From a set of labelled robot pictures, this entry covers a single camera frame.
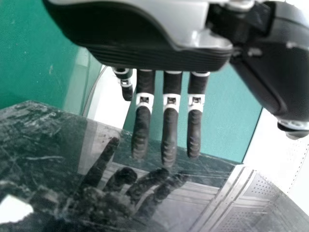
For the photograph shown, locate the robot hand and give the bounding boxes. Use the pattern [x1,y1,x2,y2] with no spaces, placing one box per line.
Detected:
[42,0,309,168]

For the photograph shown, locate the black oven with glass door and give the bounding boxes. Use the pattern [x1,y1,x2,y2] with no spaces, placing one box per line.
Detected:
[0,100,309,232]

